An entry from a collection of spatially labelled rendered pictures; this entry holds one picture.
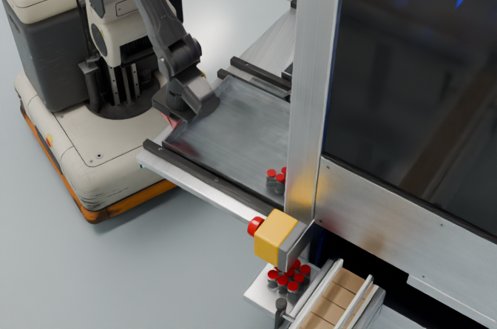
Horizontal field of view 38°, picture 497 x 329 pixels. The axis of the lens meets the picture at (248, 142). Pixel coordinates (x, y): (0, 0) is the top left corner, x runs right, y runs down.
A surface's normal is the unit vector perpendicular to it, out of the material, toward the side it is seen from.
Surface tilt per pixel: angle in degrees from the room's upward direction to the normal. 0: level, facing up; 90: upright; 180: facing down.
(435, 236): 90
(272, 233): 0
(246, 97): 0
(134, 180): 90
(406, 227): 90
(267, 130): 0
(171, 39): 59
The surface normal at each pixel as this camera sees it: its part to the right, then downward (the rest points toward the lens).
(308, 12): -0.57, 0.62
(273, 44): 0.00, -0.66
